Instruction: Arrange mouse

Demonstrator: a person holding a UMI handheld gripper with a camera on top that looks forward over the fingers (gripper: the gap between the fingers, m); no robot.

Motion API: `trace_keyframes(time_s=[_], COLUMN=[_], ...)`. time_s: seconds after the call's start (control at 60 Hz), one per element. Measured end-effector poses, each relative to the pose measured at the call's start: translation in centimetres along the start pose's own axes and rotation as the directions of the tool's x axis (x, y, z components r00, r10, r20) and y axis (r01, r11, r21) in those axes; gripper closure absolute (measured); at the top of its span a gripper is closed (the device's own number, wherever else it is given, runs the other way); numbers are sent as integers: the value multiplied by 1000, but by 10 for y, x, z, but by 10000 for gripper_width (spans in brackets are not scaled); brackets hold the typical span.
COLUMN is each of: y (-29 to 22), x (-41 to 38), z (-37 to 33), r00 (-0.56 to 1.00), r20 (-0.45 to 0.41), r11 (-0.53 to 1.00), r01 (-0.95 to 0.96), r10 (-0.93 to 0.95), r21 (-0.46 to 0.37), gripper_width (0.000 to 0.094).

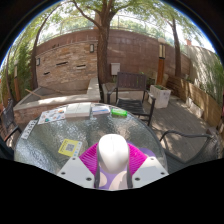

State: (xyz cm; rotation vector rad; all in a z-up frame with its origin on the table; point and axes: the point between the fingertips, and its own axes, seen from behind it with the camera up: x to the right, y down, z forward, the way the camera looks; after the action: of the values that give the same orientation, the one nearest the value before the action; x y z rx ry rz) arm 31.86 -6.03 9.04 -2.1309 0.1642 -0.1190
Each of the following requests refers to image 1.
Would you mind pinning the dark slatted wooden chair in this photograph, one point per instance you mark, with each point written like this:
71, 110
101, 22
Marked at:
130, 81

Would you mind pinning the yellow square code sticker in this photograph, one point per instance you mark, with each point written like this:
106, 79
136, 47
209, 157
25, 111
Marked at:
69, 147

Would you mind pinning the purple paw-print mouse pad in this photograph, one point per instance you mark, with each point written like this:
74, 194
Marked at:
113, 181

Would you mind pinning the thick tree trunk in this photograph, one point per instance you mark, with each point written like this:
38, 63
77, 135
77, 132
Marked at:
102, 53

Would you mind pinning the small green packet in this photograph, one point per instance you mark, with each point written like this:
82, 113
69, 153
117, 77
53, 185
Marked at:
119, 112

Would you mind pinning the black mesh chair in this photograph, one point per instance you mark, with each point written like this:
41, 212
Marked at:
7, 115

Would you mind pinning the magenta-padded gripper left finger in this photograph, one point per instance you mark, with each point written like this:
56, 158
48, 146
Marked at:
75, 171

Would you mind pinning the black metal armchair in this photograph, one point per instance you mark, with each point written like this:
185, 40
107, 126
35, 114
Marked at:
10, 136

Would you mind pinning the white number plate sign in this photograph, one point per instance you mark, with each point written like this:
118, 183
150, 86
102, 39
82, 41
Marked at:
29, 129

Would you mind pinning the grey wall utility box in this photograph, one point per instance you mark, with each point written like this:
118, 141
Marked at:
115, 68

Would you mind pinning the colourful picture sheet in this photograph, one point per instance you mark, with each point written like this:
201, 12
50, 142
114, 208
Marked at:
51, 115

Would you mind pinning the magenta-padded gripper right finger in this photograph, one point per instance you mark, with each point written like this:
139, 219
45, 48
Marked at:
150, 171

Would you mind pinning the white planter box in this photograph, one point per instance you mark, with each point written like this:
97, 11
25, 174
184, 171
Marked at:
161, 96
196, 108

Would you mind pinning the white computer mouse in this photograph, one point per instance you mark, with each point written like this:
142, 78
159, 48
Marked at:
113, 153

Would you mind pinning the wall lantern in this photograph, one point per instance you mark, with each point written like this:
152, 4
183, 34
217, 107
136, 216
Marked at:
38, 61
92, 48

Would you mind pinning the white flat book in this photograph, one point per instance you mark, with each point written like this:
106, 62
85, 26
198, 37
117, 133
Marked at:
78, 110

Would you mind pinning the small white blue booklet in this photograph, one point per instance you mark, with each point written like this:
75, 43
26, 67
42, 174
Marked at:
100, 109

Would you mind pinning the wooden lamp post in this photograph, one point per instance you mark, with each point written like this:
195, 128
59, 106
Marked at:
161, 66
16, 83

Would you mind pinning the slim tree trunk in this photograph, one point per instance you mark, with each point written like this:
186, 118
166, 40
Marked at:
177, 50

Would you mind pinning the leaning tree trunk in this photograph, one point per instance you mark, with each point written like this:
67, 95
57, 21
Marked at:
34, 66

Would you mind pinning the wooden stick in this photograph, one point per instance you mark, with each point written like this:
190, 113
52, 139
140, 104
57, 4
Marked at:
33, 93

